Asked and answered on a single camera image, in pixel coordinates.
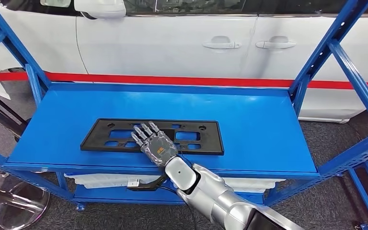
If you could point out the blue metal shelf rack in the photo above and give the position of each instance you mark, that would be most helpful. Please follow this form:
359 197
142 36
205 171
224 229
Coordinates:
250 120

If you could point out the chrome stool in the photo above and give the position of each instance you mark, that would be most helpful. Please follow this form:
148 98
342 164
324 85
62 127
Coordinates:
22 206

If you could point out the white car side mirror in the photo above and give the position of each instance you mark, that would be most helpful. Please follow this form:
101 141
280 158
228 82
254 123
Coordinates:
101 8

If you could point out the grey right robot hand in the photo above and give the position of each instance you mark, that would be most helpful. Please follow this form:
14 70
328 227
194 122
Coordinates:
158 149

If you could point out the white car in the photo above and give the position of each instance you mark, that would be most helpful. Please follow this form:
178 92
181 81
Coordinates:
171 44

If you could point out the red barrier tape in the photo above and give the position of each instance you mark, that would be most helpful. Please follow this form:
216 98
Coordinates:
171 80

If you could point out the black plastic plate frame part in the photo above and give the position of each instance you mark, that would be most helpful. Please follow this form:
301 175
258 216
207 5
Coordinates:
212 143

